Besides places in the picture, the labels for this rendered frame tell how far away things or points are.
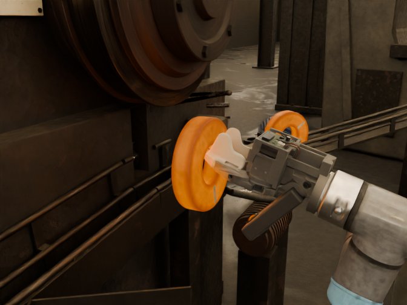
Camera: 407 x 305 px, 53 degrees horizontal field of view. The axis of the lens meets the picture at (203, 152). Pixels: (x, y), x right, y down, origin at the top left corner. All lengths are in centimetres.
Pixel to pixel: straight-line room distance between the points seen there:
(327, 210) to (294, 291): 123
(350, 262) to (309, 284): 123
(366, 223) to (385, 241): 3
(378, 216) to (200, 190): 26
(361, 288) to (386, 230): 10
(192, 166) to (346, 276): 27
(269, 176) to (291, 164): 4
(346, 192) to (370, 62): 290
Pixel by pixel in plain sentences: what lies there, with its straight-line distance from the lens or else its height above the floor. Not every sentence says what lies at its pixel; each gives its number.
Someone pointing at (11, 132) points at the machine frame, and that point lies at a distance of 77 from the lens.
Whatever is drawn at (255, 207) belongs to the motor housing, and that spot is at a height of 53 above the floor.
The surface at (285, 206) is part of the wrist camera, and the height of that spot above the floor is 79.
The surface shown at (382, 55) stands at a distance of 344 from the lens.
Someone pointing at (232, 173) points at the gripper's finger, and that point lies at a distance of 62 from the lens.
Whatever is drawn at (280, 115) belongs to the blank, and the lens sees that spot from 128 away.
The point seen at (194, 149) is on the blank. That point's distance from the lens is 62.
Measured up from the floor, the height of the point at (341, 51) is 82.
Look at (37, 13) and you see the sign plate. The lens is 79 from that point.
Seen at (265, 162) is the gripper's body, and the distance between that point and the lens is 61.
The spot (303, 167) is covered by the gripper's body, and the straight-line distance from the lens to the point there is 61.
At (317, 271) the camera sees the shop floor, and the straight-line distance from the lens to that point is 195.
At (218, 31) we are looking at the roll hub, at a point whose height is 103.
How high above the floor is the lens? 105
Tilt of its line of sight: 18 degrees down
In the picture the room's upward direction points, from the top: straight up
